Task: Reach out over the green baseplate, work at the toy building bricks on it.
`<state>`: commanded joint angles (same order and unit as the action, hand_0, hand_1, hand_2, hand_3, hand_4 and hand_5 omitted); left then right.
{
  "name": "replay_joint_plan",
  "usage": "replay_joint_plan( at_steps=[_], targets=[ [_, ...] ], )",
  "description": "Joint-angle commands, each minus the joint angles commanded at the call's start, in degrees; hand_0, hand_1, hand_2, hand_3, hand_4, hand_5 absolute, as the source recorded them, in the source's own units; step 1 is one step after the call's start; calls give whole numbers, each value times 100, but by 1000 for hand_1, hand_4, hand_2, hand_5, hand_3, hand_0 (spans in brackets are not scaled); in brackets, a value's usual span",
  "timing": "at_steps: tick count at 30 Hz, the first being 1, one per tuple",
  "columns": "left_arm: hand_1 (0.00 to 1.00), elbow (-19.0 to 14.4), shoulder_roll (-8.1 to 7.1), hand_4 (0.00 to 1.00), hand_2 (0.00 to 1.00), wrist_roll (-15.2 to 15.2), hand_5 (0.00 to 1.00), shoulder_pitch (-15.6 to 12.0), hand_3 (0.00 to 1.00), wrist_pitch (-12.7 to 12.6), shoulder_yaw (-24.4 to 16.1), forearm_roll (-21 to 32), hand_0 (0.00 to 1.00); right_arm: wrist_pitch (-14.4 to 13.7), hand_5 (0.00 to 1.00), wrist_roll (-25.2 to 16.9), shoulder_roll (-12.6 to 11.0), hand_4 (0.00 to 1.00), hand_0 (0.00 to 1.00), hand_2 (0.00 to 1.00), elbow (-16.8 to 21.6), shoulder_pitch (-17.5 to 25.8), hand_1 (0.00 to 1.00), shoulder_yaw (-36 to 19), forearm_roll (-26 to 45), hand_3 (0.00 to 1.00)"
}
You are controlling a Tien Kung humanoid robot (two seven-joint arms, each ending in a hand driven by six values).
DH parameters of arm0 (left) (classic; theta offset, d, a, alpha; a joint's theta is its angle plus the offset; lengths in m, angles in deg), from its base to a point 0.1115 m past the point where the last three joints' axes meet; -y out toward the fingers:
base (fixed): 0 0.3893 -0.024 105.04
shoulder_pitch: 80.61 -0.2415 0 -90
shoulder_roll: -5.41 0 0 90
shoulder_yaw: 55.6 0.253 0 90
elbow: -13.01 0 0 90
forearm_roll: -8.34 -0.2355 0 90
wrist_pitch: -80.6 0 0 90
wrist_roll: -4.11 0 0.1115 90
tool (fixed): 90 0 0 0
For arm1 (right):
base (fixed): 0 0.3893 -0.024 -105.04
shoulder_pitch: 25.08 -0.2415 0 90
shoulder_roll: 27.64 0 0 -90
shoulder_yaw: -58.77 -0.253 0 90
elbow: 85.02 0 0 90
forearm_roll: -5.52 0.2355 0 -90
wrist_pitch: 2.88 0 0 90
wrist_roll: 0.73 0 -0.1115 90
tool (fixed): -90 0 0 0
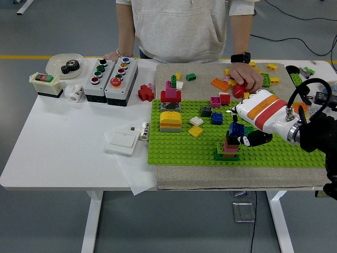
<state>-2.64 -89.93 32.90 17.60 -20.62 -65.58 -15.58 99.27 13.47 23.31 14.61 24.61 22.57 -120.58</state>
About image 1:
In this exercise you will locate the green studded baseplate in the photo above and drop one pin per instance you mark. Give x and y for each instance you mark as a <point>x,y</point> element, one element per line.
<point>179,153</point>

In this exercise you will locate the lime green long brick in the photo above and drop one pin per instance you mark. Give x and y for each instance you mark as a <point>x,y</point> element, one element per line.
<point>265,79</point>

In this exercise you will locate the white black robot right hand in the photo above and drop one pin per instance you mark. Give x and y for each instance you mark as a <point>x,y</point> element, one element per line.
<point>266,110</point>

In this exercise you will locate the grey-brown mat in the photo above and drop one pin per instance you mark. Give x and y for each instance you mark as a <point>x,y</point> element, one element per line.
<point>237,179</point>

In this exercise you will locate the black wristwatch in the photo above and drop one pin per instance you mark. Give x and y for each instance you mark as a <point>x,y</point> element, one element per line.
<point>240,57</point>

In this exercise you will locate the black electronic device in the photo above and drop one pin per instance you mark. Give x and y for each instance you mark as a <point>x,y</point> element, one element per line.
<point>321,97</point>

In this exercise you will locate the person's right forearm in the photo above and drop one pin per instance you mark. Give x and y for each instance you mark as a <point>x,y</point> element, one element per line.
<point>126,29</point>

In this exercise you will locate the dark grey brick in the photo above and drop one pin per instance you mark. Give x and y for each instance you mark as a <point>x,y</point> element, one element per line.
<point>205,112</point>

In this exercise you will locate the tall pink brick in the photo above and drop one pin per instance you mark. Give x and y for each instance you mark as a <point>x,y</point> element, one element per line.
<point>171,92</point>

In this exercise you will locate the small white brick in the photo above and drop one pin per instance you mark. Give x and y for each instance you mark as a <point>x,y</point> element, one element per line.
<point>179,85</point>

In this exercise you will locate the red wide brick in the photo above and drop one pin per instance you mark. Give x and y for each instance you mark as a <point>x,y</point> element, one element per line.
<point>163,98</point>

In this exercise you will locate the light pink square brick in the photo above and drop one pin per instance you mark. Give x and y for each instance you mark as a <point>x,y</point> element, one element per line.
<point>231,150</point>

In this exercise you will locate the black square brick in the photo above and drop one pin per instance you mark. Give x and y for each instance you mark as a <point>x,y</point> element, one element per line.
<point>230,141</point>

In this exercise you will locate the white thin plate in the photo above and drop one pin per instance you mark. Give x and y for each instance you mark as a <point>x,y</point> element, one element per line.
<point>223,93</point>

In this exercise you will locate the small pink brick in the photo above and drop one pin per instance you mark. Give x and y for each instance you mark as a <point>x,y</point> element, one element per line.
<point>227,79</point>

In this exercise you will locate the amber yellow brick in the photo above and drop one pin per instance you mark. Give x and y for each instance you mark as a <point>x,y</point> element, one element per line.
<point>257,70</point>

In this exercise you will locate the glossy yellow brick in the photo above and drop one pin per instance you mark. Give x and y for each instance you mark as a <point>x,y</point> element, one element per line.
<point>231,82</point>

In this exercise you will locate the white paper sheet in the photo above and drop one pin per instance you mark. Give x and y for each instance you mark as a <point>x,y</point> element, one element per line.
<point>134,174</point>

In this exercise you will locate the yellow dome brick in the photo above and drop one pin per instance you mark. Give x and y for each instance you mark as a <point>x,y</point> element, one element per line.
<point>170,116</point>

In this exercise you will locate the white pipe tee fitting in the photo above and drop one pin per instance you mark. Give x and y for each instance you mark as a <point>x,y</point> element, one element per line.
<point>75,93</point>

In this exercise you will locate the white table leg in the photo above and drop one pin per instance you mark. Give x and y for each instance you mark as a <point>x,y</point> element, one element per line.
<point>280,224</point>
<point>92,224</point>

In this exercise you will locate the salmon square brick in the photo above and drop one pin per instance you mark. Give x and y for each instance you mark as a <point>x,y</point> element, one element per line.
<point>226,144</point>

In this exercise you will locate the white labelled cylinder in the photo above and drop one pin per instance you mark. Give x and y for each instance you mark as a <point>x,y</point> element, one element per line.
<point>144,131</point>

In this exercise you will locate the dark green long brick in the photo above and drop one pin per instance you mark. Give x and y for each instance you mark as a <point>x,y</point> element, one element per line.
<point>248,130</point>

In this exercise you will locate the red cross brick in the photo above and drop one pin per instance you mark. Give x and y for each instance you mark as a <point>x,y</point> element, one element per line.
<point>144,92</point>

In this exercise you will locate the white furniture foot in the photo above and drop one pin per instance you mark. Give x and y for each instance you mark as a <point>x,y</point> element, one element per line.
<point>25,6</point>

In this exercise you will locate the small green tall brick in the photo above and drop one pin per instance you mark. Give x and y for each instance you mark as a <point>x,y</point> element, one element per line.
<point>173,80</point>

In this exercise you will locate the grey flat brick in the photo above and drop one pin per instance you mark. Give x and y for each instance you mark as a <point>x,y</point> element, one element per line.
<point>170,130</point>

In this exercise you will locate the orange long plate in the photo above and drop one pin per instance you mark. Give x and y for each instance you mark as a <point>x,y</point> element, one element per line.
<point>219,85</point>

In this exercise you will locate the small yellow brick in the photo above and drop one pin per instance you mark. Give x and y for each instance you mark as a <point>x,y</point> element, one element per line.
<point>178,76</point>

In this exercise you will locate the orange thin brick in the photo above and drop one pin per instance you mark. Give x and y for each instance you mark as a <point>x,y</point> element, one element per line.
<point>170,124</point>

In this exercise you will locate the person's left hand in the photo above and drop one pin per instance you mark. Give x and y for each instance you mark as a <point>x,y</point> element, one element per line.
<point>245,73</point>

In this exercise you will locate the white square plate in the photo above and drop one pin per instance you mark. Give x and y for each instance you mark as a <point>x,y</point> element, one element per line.
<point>196,121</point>

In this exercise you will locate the dark green frame brick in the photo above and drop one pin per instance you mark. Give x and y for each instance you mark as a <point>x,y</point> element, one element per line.
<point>218,157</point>

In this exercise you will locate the person's right hand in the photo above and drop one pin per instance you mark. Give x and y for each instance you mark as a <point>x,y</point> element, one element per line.
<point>111,56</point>

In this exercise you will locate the metal under-table bracket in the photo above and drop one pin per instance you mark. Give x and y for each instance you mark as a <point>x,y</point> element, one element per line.
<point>239,194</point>

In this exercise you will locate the grey four-button box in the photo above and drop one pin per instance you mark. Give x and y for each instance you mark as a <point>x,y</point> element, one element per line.
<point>92,91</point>

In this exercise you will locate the metal floor box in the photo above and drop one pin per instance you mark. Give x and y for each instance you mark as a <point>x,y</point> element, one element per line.
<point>242,212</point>

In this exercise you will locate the grey emergency stop box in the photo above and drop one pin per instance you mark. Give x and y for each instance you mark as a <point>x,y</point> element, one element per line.
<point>123,91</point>

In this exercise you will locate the magenta square brick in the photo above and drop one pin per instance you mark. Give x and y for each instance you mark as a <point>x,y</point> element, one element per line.
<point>216,102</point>

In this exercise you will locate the beige red-green switch box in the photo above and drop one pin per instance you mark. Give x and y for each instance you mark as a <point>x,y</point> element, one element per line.
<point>47,85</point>

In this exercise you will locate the dark metal gear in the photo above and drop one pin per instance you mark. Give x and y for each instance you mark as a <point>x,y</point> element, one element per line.
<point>69,67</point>

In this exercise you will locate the red square brick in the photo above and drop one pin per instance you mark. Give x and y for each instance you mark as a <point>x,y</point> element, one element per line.
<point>246,82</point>
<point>226,100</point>

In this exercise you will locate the grey green tool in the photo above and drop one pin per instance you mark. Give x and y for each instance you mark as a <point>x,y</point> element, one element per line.
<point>306,71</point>

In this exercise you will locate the red slope brick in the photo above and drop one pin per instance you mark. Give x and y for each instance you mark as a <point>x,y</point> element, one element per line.
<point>239,91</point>

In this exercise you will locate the black under-table control box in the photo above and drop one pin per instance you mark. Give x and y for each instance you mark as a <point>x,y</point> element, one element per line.
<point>319,194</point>

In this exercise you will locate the translucent white bowl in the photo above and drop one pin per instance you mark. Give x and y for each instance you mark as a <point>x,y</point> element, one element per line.
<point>56,63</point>

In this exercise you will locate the yellow square plate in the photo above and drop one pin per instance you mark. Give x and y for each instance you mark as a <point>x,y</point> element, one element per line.
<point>195,131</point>

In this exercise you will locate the grey arch brick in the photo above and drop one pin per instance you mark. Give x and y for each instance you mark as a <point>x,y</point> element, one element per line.
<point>163,107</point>

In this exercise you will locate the person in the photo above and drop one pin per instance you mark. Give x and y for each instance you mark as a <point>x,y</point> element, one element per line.
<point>179,26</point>

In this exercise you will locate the white wall switch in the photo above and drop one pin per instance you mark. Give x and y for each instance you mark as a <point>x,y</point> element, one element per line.
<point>121,142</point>

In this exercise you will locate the person's left forearm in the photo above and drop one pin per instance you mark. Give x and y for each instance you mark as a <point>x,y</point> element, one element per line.
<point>240,34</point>

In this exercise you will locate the blue square brick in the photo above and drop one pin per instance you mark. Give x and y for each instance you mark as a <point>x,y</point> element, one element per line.
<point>216,119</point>
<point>235,129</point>

